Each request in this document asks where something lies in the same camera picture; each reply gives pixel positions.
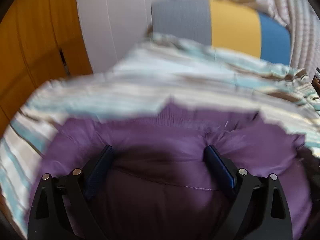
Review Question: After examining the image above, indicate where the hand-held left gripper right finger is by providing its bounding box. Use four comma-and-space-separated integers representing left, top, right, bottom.
204, 144, 293, 240

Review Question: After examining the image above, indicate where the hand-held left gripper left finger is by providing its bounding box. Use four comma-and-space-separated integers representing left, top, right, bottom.
27, 144, 115, 240

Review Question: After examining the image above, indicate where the purple puffer jacket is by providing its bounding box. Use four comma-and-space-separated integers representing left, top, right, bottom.
26, 100, 313, 240

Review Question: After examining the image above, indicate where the striped bed duvet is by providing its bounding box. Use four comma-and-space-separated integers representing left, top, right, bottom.
0, 31, 320, 230

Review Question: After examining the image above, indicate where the wooden wardrobe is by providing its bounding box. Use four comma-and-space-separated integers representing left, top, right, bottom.
0, 0, 93, 135

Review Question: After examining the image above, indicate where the grey yellow blue headboard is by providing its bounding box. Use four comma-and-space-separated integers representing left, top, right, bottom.
151, 0, 292, 67

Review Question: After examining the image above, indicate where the patterned white curtain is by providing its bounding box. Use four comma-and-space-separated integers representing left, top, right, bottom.
171, 0, 320, 80

